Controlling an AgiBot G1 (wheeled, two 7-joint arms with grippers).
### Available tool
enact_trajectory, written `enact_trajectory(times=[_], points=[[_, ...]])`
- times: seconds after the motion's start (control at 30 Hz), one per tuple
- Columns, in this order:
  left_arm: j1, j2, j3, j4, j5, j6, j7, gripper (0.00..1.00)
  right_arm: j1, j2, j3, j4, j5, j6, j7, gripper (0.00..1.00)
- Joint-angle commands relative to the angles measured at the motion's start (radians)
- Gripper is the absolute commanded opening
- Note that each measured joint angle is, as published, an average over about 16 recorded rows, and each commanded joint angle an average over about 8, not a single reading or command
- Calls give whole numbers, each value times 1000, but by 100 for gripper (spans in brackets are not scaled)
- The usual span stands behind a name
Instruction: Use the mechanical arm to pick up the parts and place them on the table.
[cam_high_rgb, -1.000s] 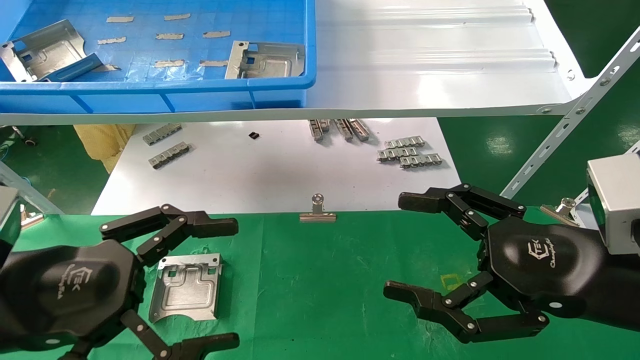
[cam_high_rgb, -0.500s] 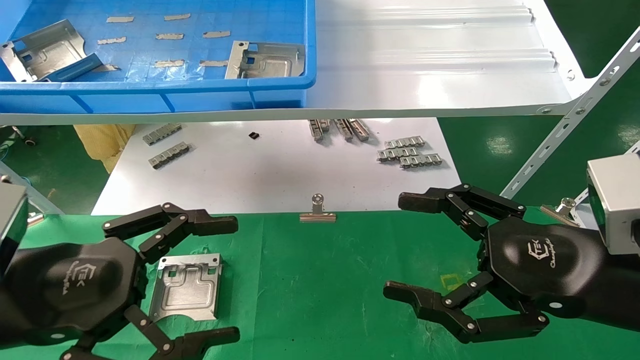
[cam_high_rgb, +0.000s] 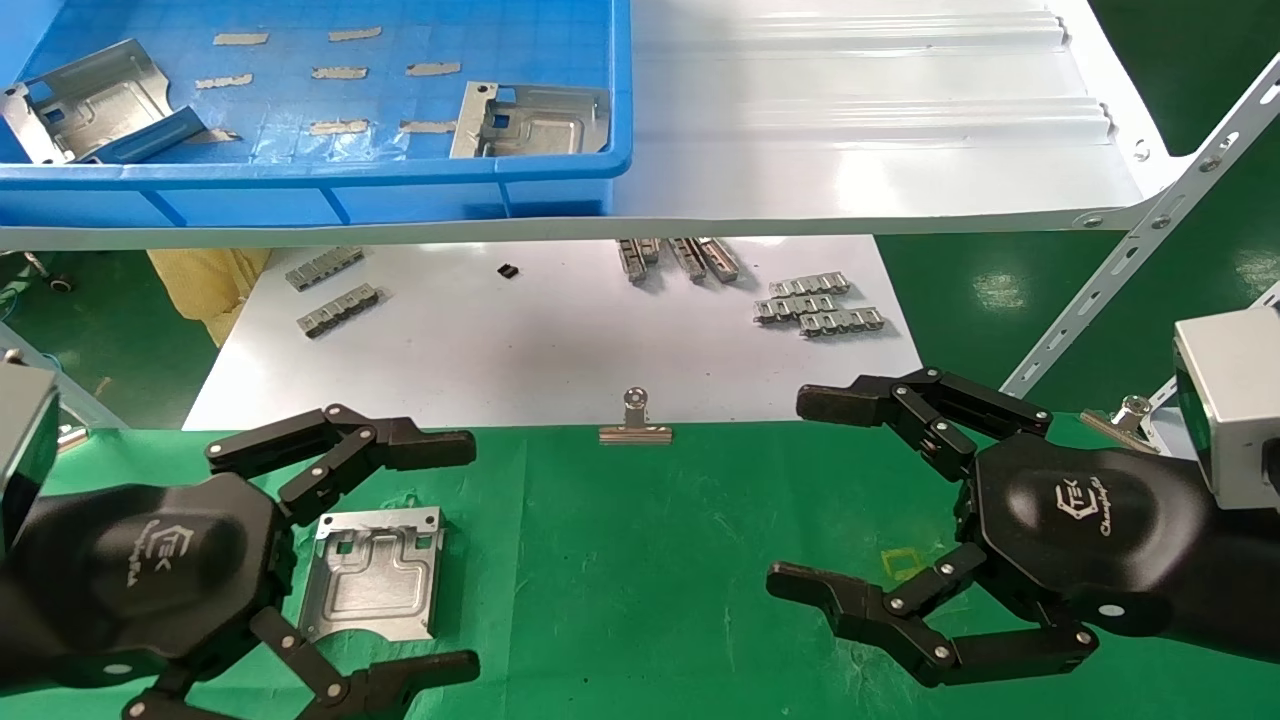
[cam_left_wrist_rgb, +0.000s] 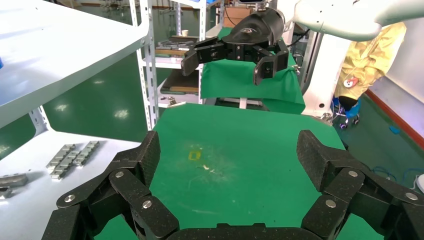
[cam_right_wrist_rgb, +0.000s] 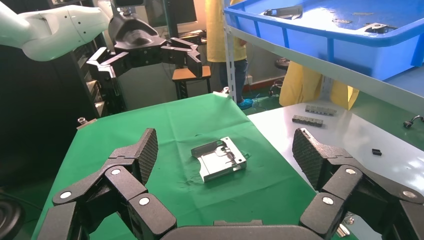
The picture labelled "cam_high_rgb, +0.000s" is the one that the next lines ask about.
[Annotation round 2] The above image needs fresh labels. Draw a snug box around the black caster wheel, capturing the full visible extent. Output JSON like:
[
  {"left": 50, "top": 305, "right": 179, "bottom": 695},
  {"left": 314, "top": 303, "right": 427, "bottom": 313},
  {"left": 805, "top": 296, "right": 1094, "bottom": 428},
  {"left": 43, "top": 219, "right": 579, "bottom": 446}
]
[{"left": 22, "top": 252, "right": 76, "bottom": 294}]

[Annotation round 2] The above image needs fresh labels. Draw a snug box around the green table mat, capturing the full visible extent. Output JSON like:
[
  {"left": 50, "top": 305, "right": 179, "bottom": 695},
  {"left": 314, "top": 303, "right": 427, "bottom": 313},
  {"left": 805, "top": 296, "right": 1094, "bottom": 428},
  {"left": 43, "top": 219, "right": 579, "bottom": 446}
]
[{"left": 0, "top": 420, "right": 1280, "bottom": 720}]

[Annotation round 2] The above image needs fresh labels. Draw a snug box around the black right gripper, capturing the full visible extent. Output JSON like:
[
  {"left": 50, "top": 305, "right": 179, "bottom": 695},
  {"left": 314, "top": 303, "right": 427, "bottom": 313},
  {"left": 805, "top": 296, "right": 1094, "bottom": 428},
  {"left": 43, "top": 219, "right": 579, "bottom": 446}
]
[{"left": 765, "top": 367, "right": 1236, "bottom": 689}]

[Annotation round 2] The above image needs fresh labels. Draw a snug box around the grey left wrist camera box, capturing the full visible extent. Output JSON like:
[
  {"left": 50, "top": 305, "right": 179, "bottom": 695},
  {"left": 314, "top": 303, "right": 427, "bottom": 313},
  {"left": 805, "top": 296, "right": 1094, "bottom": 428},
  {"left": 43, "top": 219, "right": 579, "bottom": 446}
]
[{"left": 0, "top": 358, "right": 63, "bottom": 546}]

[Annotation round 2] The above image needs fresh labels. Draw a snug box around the blue plastic bin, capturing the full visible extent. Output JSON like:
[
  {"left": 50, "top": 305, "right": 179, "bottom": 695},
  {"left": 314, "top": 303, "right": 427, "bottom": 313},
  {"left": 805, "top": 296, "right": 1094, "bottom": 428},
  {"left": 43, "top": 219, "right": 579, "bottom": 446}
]
[{"left": 0, "top": 0, "right": 635, "bottom": 229}]

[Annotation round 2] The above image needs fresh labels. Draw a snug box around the yellow plastic bag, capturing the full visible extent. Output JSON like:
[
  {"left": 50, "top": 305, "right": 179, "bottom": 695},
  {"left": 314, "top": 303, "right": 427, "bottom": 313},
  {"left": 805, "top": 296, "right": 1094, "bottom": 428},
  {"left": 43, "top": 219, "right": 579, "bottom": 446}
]
[{"left": 147, "top": 248, "right": 273, "bottom": 349}]

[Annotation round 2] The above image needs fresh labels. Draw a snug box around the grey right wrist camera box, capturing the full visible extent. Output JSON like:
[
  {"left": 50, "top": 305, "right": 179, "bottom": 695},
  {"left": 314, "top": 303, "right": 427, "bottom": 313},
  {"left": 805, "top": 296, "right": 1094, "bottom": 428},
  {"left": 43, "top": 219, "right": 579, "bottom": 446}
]
[{"left": 1172, "top": 308, "right": 1280, "bottom": 512}]

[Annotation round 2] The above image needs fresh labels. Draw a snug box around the white corrugated shelf sheet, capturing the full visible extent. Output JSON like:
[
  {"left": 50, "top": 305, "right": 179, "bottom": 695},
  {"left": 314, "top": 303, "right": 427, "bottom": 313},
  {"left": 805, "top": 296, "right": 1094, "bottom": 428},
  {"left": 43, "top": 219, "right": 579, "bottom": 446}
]
[{"left": 0, "top": 0, "right": 1196, "bottom": 252}]

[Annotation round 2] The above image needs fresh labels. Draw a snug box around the grey metal frame bar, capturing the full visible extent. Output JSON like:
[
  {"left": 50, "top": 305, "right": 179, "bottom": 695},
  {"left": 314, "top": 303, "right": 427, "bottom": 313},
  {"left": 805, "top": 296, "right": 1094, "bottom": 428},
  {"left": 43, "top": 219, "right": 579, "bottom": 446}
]
[{"left": 0, "top": 322, "right": 131, "bottom": 431}]

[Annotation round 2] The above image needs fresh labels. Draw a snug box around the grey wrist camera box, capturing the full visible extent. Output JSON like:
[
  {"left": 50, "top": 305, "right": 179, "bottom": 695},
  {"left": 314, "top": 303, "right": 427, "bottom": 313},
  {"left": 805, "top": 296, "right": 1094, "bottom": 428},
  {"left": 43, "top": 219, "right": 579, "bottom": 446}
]
[
  {"left": 0, "top": 358, "right": 63, "bottom": 546},
  {"left": 1172, "top": 308, "right": 1280, "bottom": 512}
]

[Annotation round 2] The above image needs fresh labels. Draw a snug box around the stamped sheet metal plate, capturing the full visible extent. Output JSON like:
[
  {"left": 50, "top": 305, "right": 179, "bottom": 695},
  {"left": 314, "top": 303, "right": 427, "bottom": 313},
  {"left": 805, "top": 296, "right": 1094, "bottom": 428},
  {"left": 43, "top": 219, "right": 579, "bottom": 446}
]
[
  {"left": 0, "top": 40, "right": 207, "bottom": 167},
  {"left": 449, "top": 82, "right": 612, "bottom": 160},
  {"left": 298, "top": 506, "right": 446, "bottom": 644}
]

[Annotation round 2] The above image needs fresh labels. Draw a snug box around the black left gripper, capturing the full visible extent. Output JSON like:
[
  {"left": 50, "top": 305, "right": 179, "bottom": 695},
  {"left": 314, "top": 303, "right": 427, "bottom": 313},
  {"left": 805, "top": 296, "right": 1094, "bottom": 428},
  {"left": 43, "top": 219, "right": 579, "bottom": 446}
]
[{"left": 20, "top": 402, "right": 482, "bottom": 720}]

